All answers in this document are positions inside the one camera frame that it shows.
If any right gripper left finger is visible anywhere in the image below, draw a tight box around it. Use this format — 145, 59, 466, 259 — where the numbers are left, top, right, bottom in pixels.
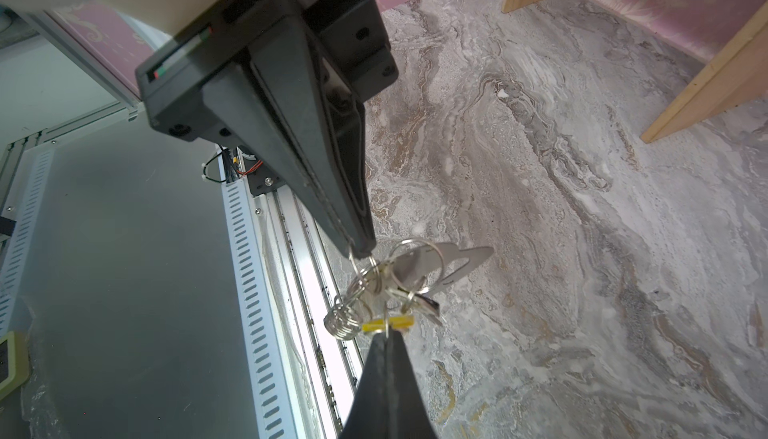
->
339, 333, 388, 439

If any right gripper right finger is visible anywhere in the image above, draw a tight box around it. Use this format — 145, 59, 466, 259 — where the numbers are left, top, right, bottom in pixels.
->
385, 332, 437, 438

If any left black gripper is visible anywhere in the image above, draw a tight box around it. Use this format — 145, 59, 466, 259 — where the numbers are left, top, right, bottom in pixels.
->
136, 0, 399, 258

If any yellow key tag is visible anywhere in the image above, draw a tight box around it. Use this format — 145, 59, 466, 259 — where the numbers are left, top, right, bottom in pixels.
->
361, 315, 415, 334

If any silver metal key holder plate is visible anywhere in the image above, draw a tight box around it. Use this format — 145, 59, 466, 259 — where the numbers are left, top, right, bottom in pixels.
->
322, 237, 496, 342

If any wooden two-tier shelf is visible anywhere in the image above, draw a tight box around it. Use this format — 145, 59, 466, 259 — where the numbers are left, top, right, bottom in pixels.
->
502, 0, 767, 143

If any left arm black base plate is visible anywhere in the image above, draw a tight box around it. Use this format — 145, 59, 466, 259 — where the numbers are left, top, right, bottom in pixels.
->
238, 150, 285, 197

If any aluminium front rail frame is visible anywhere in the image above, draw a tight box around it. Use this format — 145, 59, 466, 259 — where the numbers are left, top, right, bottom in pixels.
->
1, 106, 342, 438

